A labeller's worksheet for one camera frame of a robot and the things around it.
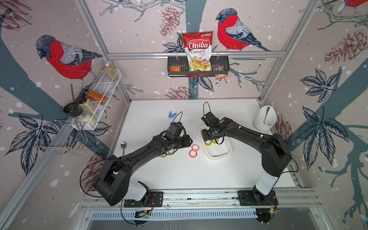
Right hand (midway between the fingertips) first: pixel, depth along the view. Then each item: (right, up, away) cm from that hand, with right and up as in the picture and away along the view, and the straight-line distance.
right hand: (205, 135), depth 89 cm
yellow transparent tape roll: (+3, -2, -14) cm, 14 cm away
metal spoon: (-54, -7, +3) cm, 55 cm away
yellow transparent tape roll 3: (-22, -11, +1) cm, 24 cm away
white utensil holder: (+43, +10, +8) cm, 45 cm away
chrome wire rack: (-64, +5, -29) cm, 70 cm away
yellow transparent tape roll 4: (-26, -13, -1) cm, 30 cm away
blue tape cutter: (-24, +12, +18) cm, 32 cm away
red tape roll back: (-6, -9, +3) cm, 11 cm away
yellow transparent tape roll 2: (+2, -6, +6) cm, 9 cm away
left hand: (-8, -1, -6) cm, 10 cm away
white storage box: (+7, -10, +1) cm, 12 cm away
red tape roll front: (-8, -12, +1) cm, 14 cm away
